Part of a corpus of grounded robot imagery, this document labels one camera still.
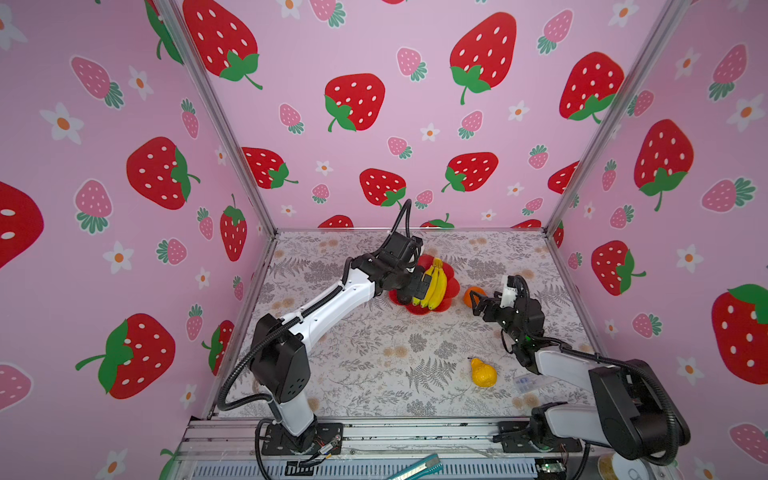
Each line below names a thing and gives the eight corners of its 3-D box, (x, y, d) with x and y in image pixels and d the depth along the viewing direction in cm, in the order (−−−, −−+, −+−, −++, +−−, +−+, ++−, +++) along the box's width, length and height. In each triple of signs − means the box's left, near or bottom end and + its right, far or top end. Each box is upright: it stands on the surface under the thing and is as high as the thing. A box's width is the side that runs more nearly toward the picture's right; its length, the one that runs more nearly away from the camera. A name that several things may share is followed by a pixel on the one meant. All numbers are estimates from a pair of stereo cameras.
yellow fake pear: (474, 387, 84) (478, 381, 80) (470, 362, 89) (474, 355, 84) (493, 387, 84) (498, 381, 80) (488, 362, 89) (493, 355, 84)
